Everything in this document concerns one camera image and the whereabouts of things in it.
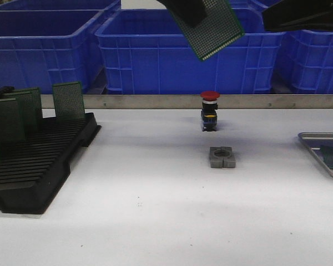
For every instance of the grey metal pipe clamp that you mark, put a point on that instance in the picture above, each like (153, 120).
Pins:
(222, 157)

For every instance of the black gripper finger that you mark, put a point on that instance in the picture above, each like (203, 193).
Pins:
(299, 15)
(192, 12)

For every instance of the green board rear rack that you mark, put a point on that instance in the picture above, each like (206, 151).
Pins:
(68, 101)

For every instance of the black slotted board rack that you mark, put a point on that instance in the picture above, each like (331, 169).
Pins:
(32, 172)

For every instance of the blue crate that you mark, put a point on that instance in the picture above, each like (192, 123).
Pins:
(43, 48)
(58, 5)
(144, 52)
(305, 62)

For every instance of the green board back left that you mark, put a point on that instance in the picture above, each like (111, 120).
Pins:
(30, 104)

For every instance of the blue crate rear left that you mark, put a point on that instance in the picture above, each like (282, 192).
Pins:
(58, 5)

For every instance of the blue crate right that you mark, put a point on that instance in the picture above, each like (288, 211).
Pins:
(305, 62)

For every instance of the blue crate centre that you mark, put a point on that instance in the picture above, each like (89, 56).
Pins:
(144, 52)

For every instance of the silver metal tray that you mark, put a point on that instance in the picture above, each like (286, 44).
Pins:
(313, 141)

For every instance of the red emergency stop button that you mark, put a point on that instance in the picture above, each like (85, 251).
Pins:
(208, 113)

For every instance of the green board middle left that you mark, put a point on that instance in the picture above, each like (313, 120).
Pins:
(11, 121)

